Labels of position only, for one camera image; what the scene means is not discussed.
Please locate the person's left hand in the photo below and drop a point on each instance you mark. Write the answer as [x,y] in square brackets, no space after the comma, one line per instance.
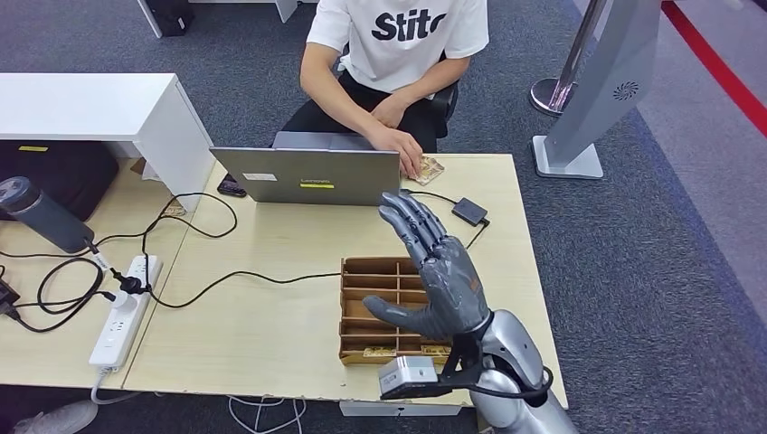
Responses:
[392,111]

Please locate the person's right hand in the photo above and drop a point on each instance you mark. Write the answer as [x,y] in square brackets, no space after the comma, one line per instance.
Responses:
[401,147]

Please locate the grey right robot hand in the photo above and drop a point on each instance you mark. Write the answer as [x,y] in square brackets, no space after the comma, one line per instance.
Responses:
[449,287]

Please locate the cardboard card organizer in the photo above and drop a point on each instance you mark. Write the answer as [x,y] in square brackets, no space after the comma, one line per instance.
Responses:
[365,308]

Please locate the person's left forearm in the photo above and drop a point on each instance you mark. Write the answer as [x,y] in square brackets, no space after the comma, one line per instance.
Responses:
[437,81]

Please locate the person's right forearm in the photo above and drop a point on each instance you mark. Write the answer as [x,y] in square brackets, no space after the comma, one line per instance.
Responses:
[341,111]

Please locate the person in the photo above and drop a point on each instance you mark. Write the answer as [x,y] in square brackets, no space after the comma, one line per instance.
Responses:
[401,54]

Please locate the black office chair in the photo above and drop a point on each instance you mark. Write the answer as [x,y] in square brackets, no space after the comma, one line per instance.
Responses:
[443,108]

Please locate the black adapter box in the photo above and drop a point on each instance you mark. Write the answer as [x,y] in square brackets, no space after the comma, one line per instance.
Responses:
[469,211]

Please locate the grey laptop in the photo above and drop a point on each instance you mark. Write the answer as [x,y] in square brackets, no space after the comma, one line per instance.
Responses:
[317,177]

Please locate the white desk drawer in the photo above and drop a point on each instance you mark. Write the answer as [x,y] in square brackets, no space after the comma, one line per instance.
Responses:
[383,410]

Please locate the white table leg panel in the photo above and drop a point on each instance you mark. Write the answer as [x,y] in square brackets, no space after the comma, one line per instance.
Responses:
[286,9]
[150,15]

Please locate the black phone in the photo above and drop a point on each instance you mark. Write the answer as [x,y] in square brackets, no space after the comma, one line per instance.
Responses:
[231,187]

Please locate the grey kiosk stand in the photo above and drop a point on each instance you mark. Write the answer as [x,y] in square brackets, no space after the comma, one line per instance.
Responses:
[608,72]

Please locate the small brown paper piece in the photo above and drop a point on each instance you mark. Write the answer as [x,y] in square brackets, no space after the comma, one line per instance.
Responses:
[174,209]

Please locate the black computer tower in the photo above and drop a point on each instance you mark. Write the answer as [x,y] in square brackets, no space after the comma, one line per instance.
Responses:
[169,15]

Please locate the brown cardboard scrap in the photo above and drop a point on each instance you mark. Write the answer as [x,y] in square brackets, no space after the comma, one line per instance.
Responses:
[139,166]

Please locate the white desk shelf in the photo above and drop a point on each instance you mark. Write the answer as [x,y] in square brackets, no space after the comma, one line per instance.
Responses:
[90,105]

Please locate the black plug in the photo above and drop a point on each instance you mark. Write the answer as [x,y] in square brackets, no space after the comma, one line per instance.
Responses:
[130,283]

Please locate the white plug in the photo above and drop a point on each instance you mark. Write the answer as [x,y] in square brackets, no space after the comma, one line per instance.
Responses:
[123,299]

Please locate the white power strip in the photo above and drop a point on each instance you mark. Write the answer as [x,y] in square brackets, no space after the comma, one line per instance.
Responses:
[117,335]

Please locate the black bag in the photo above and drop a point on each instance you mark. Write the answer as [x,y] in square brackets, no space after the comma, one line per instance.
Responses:
[57,174]

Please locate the dark grey water bottle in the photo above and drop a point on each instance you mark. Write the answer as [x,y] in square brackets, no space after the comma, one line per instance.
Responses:
[45,214]

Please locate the white shoe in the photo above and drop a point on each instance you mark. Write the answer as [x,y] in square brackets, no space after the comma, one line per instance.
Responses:
[57,419]

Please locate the black charger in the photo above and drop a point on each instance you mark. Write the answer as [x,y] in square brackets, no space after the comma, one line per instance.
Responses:
[7,296]

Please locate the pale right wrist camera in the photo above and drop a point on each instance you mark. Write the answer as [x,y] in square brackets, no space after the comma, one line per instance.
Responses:
[407,374]

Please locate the chrome stanchion post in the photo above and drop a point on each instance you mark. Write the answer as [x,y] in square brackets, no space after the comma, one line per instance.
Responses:
[551,96]

